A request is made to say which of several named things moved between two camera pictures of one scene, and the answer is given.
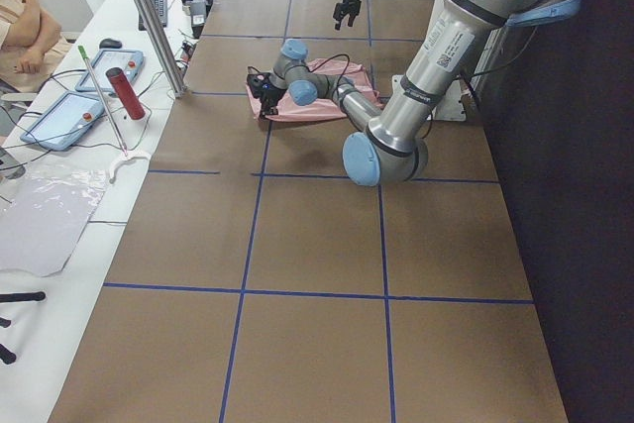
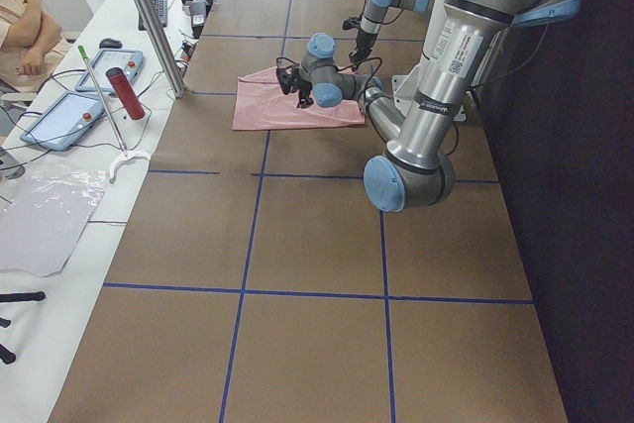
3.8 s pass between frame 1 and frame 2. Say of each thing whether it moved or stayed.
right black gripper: moved
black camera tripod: stayed
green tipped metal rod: stayed
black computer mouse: stayed
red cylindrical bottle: stayed
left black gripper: moved
